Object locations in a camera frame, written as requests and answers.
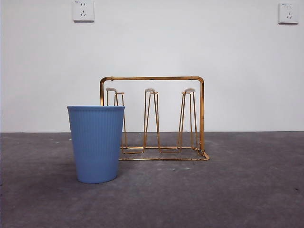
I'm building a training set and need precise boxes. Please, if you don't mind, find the blue ribbed plastic cup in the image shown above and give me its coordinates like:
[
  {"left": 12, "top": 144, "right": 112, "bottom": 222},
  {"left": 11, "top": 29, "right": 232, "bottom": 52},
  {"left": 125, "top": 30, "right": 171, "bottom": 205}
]
[{"left": 66, "top": 105, "right": 126, "bottom": 184}]

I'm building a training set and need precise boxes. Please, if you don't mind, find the white wall socket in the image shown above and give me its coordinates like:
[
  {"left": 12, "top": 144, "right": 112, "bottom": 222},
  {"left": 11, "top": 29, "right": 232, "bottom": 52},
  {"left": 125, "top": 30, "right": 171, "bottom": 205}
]
[
  {"left": 278, "top": 2, "right": 299, "bottom": 25},
  {"left": 73, "top": 0, "right": 95, "bottom": 23}
]

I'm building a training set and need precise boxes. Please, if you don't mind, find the gold wire cup rack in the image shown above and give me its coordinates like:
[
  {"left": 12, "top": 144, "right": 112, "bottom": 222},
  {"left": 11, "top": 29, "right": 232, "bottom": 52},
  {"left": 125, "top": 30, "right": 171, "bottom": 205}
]
[{"left": 99, "top": 76, "right": 210, "bottom": 162}]

